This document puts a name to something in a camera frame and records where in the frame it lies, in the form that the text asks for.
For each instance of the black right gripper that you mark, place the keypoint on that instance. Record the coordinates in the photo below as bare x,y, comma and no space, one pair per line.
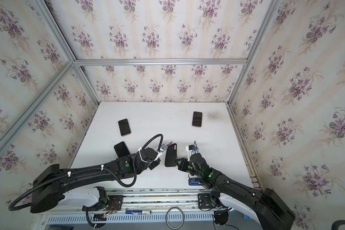
184,164

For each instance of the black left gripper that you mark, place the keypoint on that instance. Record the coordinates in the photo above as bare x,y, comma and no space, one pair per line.
156,163

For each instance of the black phone case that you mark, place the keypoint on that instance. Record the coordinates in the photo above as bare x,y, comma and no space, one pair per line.
171,155

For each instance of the pink-cased phone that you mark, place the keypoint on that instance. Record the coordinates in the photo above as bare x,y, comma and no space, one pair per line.
197,119
124,127

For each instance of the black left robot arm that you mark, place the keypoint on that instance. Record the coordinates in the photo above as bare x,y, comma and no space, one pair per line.
51,185

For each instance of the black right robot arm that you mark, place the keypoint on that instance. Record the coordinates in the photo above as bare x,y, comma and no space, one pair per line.
264,206

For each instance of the black phone left front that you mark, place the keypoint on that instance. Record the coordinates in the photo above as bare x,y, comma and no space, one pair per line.
121,149

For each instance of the blue black box cutter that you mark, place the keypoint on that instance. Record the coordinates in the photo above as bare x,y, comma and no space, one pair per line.
194,182

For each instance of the blue marker pen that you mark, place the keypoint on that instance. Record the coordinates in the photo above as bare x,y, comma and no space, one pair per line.
138,212

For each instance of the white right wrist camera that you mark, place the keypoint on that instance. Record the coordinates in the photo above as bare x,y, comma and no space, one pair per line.
191,149

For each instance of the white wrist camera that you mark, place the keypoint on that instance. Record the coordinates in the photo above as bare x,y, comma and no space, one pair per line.
162,150
191,149

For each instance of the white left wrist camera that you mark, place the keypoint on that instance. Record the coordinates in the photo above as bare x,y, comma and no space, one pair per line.
162,150

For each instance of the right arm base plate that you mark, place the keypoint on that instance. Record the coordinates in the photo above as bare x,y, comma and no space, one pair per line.
204,201

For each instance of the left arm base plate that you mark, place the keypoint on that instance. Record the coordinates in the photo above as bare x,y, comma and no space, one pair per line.
115,202

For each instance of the small circuit board with wires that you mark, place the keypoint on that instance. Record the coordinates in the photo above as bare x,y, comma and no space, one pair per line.
102,215

